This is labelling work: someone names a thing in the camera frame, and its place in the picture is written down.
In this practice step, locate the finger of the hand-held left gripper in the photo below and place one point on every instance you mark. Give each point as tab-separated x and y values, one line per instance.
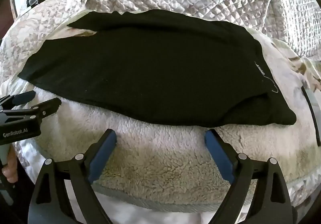
22	97
47	107

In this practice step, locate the cream floral fleece blanket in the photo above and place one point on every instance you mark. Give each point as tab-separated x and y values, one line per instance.
163	163

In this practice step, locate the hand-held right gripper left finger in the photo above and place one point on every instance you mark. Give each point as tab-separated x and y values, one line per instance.
100	161

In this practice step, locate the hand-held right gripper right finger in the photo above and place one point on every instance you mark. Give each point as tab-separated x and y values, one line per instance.
220	156

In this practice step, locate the black pants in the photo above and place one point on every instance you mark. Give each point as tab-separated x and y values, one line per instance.
150	68

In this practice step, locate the person's left hand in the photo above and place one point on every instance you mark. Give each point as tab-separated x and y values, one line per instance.
10	165

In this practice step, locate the white bed sheet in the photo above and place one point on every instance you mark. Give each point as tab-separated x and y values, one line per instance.
140	215

